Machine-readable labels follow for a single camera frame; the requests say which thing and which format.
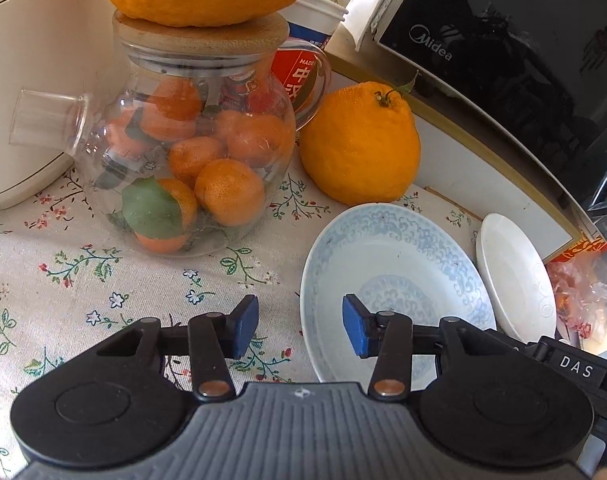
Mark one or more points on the red gift box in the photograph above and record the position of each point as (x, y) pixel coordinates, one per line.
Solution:
(580, 247)

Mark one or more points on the cream speckled bowl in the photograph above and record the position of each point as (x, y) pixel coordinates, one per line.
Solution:
(519, 288)

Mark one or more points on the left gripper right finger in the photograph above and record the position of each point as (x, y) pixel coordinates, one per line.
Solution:
(393, 340)

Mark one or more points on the white rice cooker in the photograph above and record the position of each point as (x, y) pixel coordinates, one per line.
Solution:
(58, 46)

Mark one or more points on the stacked instant noodle cups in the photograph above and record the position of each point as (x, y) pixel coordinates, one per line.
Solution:
(314, 21)

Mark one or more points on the glass teapot with mandarins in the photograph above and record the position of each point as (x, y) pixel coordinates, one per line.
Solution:
(185, 157)

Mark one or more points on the blue patterned white plate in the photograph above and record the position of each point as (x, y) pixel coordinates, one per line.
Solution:
(393, 259)

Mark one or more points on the black Midea microwave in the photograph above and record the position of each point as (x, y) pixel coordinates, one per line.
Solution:
(536, 68)

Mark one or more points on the large orange on table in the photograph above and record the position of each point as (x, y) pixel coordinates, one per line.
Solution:
(362, 146)

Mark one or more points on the plastic bag of kumquats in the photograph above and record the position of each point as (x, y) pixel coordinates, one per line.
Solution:
(580, 292)

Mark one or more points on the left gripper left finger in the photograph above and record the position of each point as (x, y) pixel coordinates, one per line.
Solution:
(209, 340)

